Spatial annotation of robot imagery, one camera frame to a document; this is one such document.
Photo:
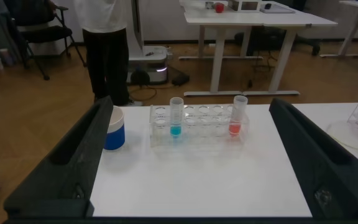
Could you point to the black mouse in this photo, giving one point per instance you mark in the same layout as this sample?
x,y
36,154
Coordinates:
x,y
268,6

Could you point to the long white table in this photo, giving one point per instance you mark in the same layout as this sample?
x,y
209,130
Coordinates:
x,y
354,28

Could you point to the grey flat tray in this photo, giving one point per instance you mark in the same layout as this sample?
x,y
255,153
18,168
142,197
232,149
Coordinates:
x,y
281,10

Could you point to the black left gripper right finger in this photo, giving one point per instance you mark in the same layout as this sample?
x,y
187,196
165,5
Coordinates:
x,y
337,180

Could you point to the blue liquid test tube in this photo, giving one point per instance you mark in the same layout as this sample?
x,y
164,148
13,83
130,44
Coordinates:
x,y
176,129

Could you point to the person in white shirt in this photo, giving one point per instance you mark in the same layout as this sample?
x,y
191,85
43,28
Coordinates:
x,y
104,56

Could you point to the small metal can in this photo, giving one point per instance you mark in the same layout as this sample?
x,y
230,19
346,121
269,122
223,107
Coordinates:
x,y
209,4

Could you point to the black power brick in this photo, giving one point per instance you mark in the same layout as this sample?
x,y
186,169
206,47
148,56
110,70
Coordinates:
x,y
180,81

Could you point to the red apple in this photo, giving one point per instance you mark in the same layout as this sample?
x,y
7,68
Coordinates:
x,y
219,7

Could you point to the blue white paper cup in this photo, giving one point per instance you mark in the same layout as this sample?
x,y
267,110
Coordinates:
x,y
117,137

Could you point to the pink cup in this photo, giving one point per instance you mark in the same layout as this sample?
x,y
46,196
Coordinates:
x,y
5,56

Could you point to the red liquid test tube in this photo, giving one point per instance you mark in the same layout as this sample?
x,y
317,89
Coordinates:
x,y
235,128

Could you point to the white desk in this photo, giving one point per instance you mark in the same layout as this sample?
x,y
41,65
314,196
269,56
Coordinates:
x,y
283,62
217,62

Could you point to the white drawer shelf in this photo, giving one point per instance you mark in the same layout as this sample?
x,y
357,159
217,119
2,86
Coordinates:
x,y
244,4

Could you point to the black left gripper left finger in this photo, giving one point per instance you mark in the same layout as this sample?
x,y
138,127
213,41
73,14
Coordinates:
x,y
64,174

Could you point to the black folding chair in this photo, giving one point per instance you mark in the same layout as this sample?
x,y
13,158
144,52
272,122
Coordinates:
x,y
45,32

